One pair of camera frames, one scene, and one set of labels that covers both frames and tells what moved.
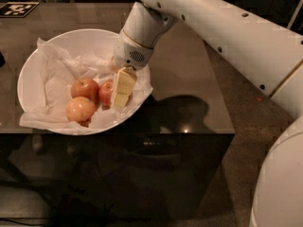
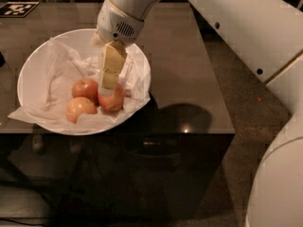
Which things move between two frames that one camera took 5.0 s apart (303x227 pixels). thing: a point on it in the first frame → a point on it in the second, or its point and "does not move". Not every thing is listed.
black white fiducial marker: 17,9 does not move
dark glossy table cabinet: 173,160 does not move
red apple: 83,87 does not move
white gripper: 129,53 → 117,24
